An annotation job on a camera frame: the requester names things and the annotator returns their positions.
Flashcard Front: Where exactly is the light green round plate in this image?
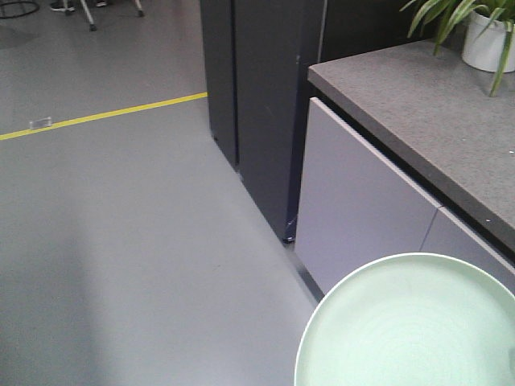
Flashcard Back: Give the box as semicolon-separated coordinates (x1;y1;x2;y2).
294;253;514;385

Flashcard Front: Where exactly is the dark grey tall cabinet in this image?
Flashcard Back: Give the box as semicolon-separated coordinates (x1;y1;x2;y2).
200;1;436;243

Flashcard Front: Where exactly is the grey cabinet with countertop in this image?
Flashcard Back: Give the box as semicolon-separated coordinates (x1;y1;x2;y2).
295;41;514;294

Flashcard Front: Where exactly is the white plant pot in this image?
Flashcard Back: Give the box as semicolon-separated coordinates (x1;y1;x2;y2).
462;7;514;73

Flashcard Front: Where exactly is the green potted plant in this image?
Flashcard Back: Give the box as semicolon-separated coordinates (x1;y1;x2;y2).
400;0;514;97

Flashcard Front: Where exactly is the wire frame side table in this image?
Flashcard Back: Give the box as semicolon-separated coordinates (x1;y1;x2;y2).
0;0;40;20

